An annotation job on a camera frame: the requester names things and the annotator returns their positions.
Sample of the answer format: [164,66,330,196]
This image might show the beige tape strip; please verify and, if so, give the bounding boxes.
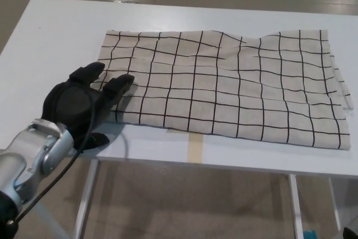
[187,132,204,164]

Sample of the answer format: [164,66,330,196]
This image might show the white table leg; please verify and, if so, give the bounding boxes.
[289,174,304,239]
[328,177,342,232]
[74,159,101,239]

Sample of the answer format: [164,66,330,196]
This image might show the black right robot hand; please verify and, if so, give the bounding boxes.
[342,227,358,239]

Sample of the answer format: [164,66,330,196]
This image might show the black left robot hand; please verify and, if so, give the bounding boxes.
[40,62,135,153]

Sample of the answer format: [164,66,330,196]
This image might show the grey metal stand frame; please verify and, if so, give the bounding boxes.
[36,202,70,239]

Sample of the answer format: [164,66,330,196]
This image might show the white towel with black grid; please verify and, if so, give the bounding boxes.
[91,28,352,152]

